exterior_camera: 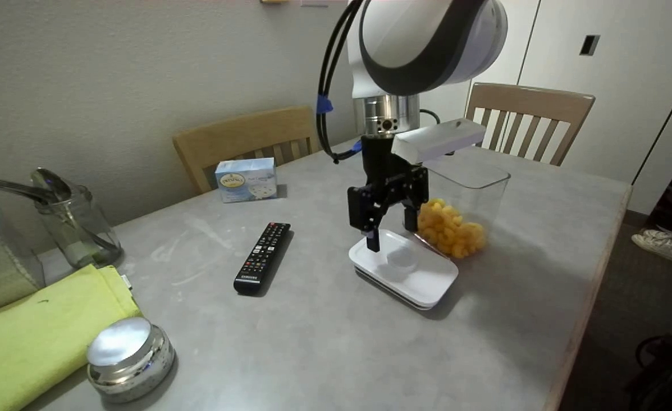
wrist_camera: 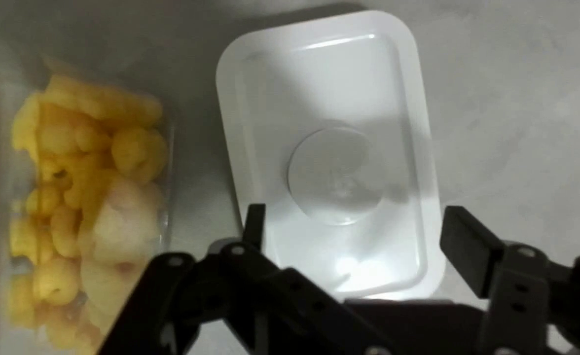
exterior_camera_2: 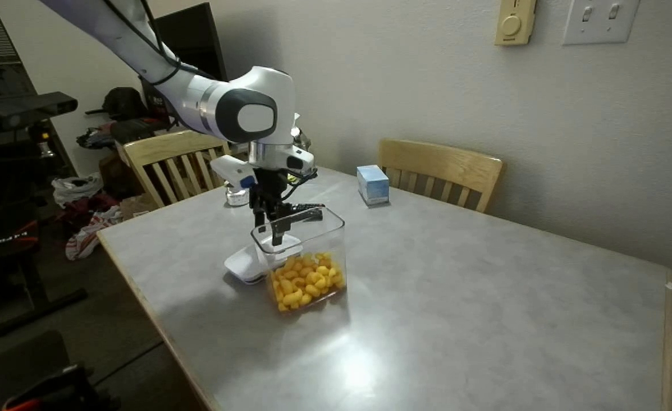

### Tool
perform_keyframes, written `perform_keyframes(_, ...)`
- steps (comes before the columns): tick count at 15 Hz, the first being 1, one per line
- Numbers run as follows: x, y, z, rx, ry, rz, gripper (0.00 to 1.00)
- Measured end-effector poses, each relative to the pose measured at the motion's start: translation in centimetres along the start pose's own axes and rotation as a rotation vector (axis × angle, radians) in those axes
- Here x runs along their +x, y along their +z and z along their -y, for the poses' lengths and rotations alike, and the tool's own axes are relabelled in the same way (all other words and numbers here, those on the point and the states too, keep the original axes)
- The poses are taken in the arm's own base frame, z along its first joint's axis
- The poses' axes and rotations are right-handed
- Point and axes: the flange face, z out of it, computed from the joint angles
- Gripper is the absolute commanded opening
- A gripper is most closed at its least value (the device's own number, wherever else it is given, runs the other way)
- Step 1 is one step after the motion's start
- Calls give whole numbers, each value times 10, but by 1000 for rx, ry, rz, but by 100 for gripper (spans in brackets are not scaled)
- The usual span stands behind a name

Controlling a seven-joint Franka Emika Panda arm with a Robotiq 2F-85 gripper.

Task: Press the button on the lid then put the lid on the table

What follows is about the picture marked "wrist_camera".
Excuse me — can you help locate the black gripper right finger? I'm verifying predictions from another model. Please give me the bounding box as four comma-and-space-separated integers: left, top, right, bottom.
437, 204, 580, 355

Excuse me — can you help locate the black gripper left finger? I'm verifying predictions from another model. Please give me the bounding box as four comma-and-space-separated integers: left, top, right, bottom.
94, 202, 396, 355

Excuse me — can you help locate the white rectangular container lid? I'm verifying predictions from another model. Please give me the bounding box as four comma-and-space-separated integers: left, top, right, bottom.
212, 7, 447, 301

